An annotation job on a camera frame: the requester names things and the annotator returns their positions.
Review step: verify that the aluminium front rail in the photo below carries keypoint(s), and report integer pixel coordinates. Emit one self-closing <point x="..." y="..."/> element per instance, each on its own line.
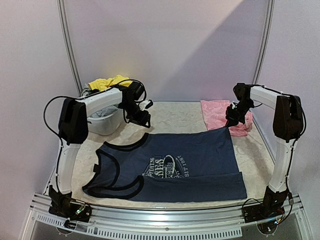
<point x="113" y="223"/>

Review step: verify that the yellow garment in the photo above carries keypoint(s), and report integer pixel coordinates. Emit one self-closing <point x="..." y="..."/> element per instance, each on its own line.
<point x="102" y="84"/>

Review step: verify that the right aluminium frame post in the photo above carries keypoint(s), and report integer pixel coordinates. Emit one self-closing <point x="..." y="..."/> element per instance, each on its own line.
<point x="264" y="29"/>

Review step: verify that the blue garment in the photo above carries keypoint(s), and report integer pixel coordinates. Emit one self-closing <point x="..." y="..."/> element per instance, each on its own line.
<point x="169" y="168"/>

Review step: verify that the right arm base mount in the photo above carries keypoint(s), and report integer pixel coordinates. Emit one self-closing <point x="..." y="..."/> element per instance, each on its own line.
<point x="271" y="206"/>

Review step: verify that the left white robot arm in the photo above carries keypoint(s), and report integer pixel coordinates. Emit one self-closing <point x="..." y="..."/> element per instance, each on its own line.
<point x="73" y="127"/>

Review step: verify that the grey garment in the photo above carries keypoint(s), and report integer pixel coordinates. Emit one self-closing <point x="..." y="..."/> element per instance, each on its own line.
<point x="105" y="112"/>

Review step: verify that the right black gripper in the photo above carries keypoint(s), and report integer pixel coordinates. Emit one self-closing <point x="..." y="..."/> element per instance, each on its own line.
<point x="232" y="116"/>

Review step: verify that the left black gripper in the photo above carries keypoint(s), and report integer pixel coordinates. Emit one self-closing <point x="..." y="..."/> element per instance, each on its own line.
<point x="142" y="120"/>

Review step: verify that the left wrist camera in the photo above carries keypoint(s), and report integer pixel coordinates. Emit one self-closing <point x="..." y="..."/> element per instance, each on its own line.
<point x="145" y="104"/>

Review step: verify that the left aluminium frame post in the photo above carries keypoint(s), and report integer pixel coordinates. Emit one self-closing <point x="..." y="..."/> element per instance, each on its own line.
<point x="68" y="45"/>

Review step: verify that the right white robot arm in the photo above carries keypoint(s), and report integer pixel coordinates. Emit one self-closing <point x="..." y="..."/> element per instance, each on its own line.
<point x="289" y="124"/>

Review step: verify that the pink patterned shorts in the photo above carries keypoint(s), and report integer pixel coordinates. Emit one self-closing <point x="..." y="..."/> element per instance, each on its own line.
<point x="214" y="117"/>

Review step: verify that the white plastic laundry basket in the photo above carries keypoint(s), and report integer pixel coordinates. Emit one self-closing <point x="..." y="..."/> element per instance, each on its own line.
<point x="105" y="122"/>

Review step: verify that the aluminium frame post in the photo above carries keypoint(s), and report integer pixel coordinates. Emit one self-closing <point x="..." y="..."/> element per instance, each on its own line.
<point x="68" y="45"/>
<point x="264" y="29"/>

